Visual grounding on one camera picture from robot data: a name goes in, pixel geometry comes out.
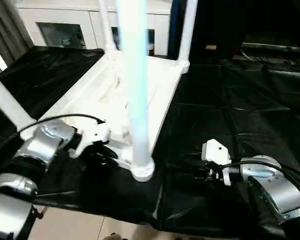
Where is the black metal stand leg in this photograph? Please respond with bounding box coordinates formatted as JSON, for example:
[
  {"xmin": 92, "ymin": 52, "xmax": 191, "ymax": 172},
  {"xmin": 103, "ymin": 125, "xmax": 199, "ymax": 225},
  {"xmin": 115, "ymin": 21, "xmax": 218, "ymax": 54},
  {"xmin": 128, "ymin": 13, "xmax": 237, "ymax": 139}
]
[{"xmin": 31, "ymin": 204, "xmax": 46, "ymax": 221}]

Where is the dark robot foot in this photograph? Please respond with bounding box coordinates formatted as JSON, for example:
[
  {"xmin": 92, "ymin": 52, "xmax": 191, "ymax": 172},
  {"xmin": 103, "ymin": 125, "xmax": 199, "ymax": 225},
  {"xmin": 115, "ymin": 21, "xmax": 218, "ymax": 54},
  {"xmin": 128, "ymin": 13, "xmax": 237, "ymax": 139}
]
[{"xmin": 106, "ymin": 232, "xmax": 124, "ymax": 240}]

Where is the grey curtain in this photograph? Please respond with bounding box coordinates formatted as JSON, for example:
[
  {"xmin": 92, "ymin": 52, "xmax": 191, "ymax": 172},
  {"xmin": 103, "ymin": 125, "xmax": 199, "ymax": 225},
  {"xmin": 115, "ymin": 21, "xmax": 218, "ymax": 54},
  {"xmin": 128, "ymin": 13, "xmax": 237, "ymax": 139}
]
[{"xmin": 0, "ymin": 0, "xmax": 35, "ymax": 66}]

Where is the black mat cover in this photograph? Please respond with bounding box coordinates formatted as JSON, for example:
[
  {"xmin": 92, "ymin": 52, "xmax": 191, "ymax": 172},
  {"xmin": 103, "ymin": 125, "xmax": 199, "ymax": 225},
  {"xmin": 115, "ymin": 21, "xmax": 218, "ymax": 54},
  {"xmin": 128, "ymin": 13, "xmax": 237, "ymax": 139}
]
[{"xmin": 0, "ymin": 44, "xmax": 300, "ymax": 238}]

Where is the white cabinet with glass doors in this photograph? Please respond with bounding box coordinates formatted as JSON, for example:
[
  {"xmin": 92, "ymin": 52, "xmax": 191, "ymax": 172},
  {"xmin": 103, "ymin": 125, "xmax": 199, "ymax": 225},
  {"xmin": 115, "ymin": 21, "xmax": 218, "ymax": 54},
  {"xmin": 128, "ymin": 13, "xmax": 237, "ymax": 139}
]
[{"xmin": 16, "ymin": 0, "xmax": 174, "ymax": 56}]

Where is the white plastic table top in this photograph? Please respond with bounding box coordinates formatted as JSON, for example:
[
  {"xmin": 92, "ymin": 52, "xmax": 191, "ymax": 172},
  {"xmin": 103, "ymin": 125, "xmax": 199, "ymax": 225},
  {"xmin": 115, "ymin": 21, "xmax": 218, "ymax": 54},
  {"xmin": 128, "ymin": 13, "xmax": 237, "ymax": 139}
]
[{"xmin": 18, "ymin": 48, "xmax": 191, "ymax": 184}]

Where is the black case with gold label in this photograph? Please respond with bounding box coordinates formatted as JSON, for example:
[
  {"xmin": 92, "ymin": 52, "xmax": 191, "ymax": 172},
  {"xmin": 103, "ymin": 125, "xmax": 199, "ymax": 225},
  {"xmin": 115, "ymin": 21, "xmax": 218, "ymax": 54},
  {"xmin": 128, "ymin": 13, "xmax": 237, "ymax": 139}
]
[{"xmin": 192, "ymin": 0, "xmax": 244, "ymax": 60}]

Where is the grey metal rod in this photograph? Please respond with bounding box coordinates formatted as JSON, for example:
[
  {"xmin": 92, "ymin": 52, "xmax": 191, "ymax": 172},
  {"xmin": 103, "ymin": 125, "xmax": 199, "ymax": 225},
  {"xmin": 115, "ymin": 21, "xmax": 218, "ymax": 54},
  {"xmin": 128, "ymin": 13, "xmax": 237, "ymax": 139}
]
[{"xmin": 240, "ymin": 41, "xmax": 300, "ymax": 51}]

